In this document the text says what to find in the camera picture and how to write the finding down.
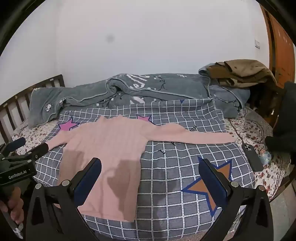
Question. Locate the floral bed sheet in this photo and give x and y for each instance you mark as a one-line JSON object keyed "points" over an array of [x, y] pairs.
{"points": [[254, 129]]}

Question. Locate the dark wooden headboard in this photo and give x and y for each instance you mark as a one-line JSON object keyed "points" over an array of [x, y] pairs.
{"points": [[9, 109]]}

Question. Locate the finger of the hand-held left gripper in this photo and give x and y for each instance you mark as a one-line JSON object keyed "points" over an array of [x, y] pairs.
{"points": [[13, 144], [37, 151]]}

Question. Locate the brown wooden door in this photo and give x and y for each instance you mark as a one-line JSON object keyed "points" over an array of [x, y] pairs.
{"points": [[282, 46]]}

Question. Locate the white wall switch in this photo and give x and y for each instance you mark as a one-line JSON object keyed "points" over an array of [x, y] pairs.
{"points": [[257, 44]]}

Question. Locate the grey fleece blanket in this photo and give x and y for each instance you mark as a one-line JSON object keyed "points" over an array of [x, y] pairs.
{"points": [[161, 88]]}

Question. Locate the person's left hand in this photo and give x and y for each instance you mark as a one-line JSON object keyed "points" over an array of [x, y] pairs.
{"points": [[16, 208]]}

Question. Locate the pink knit sweater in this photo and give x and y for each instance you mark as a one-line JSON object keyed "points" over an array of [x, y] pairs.
{"points": [[104, 143]]}

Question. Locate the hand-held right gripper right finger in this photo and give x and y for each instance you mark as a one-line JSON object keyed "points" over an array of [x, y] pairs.
{"points": [[211, 183]]}

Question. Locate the dark wooden chair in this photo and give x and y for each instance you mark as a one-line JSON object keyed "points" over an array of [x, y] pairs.
{"points": [[266, 99]]}

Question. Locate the brown clothes pile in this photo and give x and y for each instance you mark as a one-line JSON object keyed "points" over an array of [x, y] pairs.
{"points": [[242, 74]]}

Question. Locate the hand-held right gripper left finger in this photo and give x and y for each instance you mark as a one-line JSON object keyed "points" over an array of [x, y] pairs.
{"points": [[89, 183]]}

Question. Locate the black smartphone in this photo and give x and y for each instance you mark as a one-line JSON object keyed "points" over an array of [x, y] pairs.
{"points": [[252, 157]]}

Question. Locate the grey checked star bedcover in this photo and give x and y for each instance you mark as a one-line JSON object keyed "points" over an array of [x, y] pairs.
{"points": [[173, 162]]}

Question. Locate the dark garment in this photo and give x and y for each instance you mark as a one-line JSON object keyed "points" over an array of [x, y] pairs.
{"points": [[286, 115]]}

